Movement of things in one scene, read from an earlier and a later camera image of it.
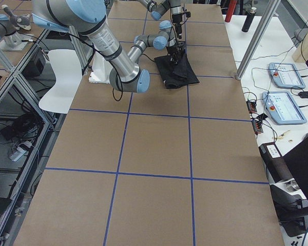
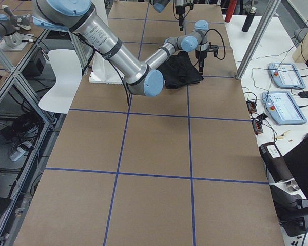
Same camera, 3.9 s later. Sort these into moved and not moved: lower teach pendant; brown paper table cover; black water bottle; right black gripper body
Moved: right black gripper body
Not moved: brown paper table cover; black water bottle; lower teach pendant
